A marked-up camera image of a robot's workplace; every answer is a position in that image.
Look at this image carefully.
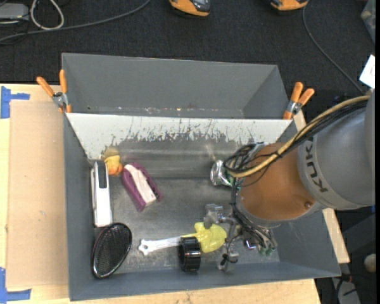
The black mesh oval strainer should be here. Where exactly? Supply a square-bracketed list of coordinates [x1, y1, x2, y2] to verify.
[91, 222, 133, 280]

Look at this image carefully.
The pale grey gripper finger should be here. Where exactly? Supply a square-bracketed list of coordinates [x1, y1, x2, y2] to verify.
[204, 203, 225, 229]
[216, 237, 241, 272]

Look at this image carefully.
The brown cardboard board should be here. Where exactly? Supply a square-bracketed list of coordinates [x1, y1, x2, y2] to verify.
[5, 99, 71, 289]

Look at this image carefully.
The yellow and orange toy duck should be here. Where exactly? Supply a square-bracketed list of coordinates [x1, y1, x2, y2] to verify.
[102, 148, 124, 177]

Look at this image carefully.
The grey metal bin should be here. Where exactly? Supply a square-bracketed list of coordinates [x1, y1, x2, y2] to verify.
[60, 52, 342, 302]

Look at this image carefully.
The yellow soft toy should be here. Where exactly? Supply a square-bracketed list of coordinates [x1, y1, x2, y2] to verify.
[189, 222, 228, 254]

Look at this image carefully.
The shiny silver round object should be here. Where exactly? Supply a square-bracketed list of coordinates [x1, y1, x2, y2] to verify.
[210, 160, 234, 187]

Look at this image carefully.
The purple and white stapler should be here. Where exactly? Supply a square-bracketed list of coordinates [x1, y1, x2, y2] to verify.
[120, 162, 164, 213]

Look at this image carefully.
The white flat device black window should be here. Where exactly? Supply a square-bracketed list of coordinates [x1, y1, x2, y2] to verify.
[90, 160, 113, 229]

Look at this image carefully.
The white flat plastic tool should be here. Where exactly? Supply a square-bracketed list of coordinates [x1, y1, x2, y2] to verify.
[137, 234, 197, 257]

